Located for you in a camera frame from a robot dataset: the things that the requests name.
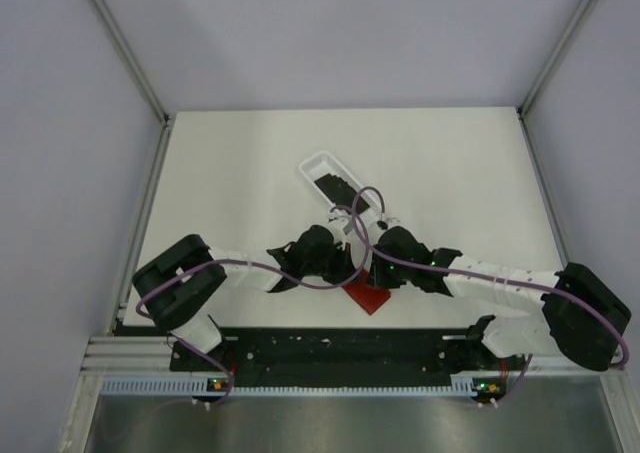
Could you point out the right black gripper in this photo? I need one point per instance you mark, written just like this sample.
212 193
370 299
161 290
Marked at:
377 276

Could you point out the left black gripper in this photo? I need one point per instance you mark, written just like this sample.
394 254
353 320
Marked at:
345 263

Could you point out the red leather card holder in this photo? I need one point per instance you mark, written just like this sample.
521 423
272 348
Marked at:
370 299

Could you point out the white plastic tray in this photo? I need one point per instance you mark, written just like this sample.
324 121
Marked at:
368 206

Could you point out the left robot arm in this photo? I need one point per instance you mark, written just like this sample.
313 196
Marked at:
177 288

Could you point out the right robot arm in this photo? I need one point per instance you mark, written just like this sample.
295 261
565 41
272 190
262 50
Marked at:
570 312

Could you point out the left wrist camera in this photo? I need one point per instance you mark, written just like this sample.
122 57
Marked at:
339 223

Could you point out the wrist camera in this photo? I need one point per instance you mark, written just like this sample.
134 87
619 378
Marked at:
387 220
339 223

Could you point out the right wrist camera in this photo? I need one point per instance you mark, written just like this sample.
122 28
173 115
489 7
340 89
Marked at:
387 220

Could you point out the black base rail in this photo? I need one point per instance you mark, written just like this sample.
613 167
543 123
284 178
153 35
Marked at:
347 357

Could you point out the white cable duct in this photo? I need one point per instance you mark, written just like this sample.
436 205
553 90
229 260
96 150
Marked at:
204 386

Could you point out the left aluminium frame post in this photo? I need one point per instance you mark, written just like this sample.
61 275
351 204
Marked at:
129 59

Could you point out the aluminium frame post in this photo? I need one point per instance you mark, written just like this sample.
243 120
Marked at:
556 56
129 59

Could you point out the right aluminium frame post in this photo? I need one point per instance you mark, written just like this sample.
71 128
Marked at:
556 56

